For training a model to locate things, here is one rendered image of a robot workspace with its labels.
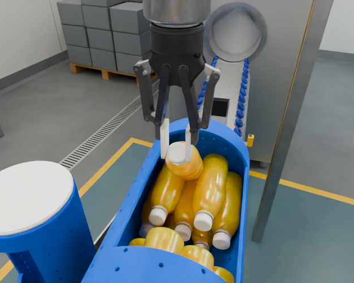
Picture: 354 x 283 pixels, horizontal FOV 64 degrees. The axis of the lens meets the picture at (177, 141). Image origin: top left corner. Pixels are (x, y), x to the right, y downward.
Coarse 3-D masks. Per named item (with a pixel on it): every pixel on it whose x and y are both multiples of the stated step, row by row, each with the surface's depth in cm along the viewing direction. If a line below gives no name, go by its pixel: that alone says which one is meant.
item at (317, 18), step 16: (320, 0) 100; (320, 16) 103; (304, 32) 112; (320, 32) 106; (304, 48) 110; (304, 64) 114; (304, 80) 117; (288, 96) 126; (304, 96) 121; (288, 112) 127; (288, 128) 132; (288, 144) 137; (272, 160) 147; (272, 176) 151; (272, 192) 157; (256, 224) 175; (256, 240) 184
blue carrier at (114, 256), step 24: (216, 144) 78; (240, 144) 74; (144, 168) 65; (240, 168) 81; (144, 192) 78; (120, 216) 54; (240, 216) 70; (120, 240) 65; (240, 240) 56; (96, 264) 46; (120, 264) 43; (144, 264) 42; (168, 264) 42; (192, 264) 43; (216, 264) 67; (240, 264) 52
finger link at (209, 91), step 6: (216, 72) 40; (210, 78) 41; (216, 78) 40; (210, 84) 41; (210, 90) 42; (210, 96) 42; (204, 102) 43; (210, 102) 43; (204, 108) 44; (210, 108) 43; (204, 114) 44; (210, 114) 45; (204, 120) 45; (204, 126) 45
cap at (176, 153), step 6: (174, 144) 52; (180, 144) 52; (168, 150) 52; (174, 150) 52; (180, 150) 52; (168, 156) 52; (174, 156) 52; (180, 156) 51; (174, 162) 51; (180, 162) 52
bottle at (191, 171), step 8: (184, 144) 55; (168, 160) 55; (192, 160) 55; (200, 160) 60; (168, 168) 58; (176, 168) 55; (184, 168) 55; (192, 168) 56; (200, 168) 63; (184, 176) 59; (192, 176) 63
